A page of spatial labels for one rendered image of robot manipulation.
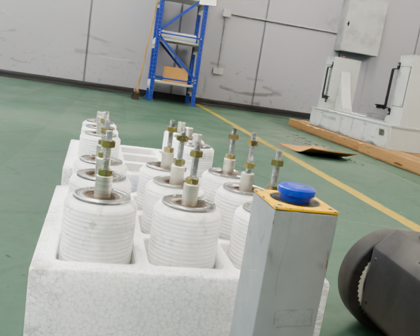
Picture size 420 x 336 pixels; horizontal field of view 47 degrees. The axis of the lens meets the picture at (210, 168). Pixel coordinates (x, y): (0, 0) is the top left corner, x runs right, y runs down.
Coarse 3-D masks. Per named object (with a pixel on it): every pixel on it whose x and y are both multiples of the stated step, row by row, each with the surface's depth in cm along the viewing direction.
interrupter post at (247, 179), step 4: (244, 172) 81; (244, 176) 80; (248, 176) 80; (252, 176) 80; (240, 180) 81; (244, 180) 80; (248, 180) 80; (252, 180) 81; (240, 184) 81; (244, 184) 80; (248, 184) 80; (252, 184) 81; (240, 188) 81; (244, 188) 80; (248, 188) 80
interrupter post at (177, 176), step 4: (172, 168) 78; (176, 168) 77; (180, 168) 77; (184, 168) 78; (172, 172) 78; (176, 172) 77; (180, 172) 77; (184, 172) 78; (172, 176) 78; (176, 176) 77; (180, 176) 78; (172, 180) 78; (176, 180) 78; (180, 180) 78; (172, 184) 78; (176, 184) 78; (180, 184) 78
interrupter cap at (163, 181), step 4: (160, 176) 80; (164, 176) 81; (168, 176) 82; (156, 180) 77; (160, 180) 78; (164, 180) 79; (168, 180) 80; (184, 180) 81; (160, 184) 76; (164, 184) 75; (168, 184) 76; (172, 188) 75; (176, 188) 75; (180, 188) 75
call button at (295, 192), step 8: (280, 184) 51; (288, 184) 51; (296, 184) 52; (304, 184) 53; (280, 192) 51; (288, 192) 50; (296, 192) 50; (304, 192) 50; (312, 192) 50; (288, 200) 50; (296, 200) 50; (304, 200) 50
